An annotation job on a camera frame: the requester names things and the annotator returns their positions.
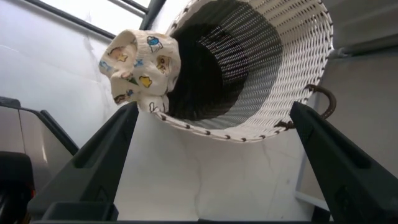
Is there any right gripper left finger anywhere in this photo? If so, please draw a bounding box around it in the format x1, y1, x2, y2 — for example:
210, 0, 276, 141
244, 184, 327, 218
27, 101, 140, 221

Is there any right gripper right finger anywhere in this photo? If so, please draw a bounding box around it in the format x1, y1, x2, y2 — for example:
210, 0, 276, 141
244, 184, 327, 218
289, 101, 398, 222

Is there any cream printed garment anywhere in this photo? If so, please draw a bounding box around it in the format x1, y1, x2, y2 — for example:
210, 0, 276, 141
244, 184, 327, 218
98, 29, 182, 114

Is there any white laundry basket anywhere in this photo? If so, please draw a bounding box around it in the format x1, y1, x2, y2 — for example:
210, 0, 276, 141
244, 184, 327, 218
152, 0, 338, 144

